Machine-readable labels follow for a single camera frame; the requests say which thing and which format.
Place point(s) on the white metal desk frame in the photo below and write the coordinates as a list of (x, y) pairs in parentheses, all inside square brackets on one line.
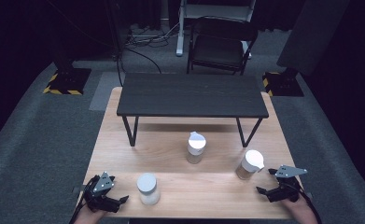
[(180, 37)]

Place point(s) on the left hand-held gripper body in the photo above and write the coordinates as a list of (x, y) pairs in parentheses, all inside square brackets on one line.
[(104, 184)]

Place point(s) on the black folding chair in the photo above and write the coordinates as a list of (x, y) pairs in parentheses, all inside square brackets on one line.
[(220, 49)]

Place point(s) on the white-lidded jar beige seasoning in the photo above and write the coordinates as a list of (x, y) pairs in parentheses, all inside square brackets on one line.
[(196, 146)]

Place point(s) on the black shelf with metal legs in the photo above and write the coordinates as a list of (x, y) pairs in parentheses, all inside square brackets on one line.
[(192, 95)]

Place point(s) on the person's left hand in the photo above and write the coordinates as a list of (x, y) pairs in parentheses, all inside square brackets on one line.
[(90, 217)]

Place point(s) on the white-lidded jar brown seasoning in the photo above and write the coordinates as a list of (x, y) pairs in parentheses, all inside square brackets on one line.
[(250, 163)]

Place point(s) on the white-lidded jar white seasoning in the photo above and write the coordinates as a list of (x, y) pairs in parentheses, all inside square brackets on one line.
[(147, 188)]

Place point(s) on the grey board panel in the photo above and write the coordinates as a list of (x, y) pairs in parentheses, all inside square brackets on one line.
[(314, 34)]

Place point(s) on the person's right hand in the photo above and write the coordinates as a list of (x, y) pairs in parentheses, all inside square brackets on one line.
[(300, 213)]

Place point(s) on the black stand base striped tape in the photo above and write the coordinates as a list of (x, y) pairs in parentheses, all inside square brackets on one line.
[(68, 81), (284, 85)]

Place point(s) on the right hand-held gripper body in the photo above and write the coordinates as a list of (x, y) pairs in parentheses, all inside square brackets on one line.
[(284, 191)]

